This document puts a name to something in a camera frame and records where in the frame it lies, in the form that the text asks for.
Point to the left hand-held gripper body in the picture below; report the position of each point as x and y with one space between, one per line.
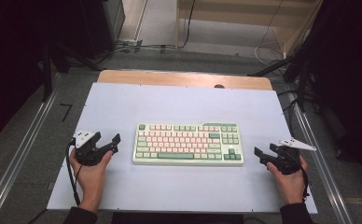
87 154

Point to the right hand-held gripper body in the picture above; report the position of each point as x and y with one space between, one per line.
289 161

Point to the green and cream keyboard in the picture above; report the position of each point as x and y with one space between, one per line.
187 156

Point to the person's right hand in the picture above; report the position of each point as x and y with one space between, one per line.
291 186

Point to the person's left hand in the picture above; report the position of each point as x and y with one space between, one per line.
90 183

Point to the white board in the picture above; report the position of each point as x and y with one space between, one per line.
176 102

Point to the wooden table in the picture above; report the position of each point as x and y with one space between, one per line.
169 79

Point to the black metal stand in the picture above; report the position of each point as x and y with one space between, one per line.
47 74

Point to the dark curtain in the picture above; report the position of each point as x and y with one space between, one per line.
350 77
8 62

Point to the black cabinet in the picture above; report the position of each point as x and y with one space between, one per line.
106 25

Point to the wooden shelf unit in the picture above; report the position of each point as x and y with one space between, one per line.
232 18

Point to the metal floor rail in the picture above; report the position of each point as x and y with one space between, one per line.
322 161
17 158

